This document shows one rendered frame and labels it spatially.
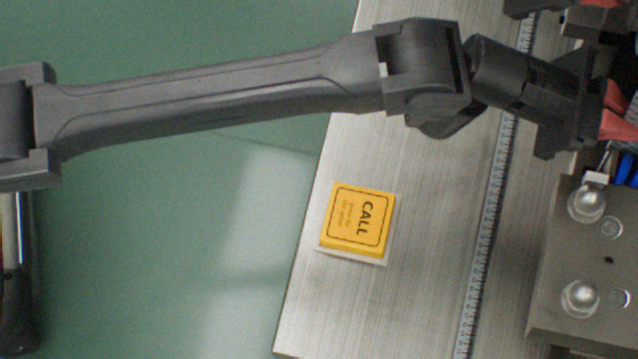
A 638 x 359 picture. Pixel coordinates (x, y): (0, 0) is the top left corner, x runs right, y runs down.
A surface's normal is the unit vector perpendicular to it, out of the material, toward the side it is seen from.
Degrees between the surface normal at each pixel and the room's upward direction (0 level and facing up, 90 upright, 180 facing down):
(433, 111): 89
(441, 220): 0
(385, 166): 0
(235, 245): 0
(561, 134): 64
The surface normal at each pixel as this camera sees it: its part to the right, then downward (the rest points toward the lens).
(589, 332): -0.04, -0.31
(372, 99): 0.11, 0.92
